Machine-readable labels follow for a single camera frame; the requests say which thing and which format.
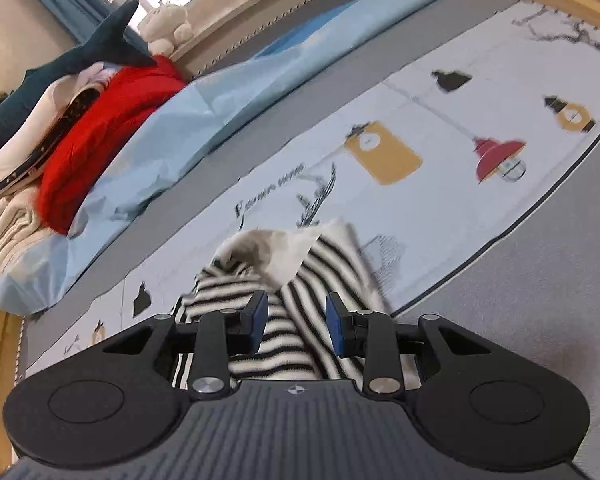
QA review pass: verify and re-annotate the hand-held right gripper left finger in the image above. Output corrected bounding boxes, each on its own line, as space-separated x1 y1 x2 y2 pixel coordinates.
100 290 270 402

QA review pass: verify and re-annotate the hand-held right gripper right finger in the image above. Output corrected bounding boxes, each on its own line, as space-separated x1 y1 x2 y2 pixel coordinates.
324 292 497 397

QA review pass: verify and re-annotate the striped white hooded sweater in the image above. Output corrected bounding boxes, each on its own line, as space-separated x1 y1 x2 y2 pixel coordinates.
172 217 396 391

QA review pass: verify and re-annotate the light blue quilt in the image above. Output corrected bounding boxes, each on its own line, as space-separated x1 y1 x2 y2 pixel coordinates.
0 0 466 316

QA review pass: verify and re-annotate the red blanket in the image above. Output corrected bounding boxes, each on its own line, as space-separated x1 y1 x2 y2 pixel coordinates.
36 55 188 235

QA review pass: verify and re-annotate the white pink garment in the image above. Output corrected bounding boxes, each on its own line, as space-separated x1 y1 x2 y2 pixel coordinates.
75 62 126 92

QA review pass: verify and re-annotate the white folded blanket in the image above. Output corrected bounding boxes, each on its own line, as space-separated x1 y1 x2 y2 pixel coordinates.
0 74 81 181

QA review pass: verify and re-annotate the white plush toy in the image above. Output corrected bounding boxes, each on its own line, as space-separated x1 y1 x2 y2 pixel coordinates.
137 4 195 56

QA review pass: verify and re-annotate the dark blue shark plush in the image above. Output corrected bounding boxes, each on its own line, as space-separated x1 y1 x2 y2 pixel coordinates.
0 0 159 141

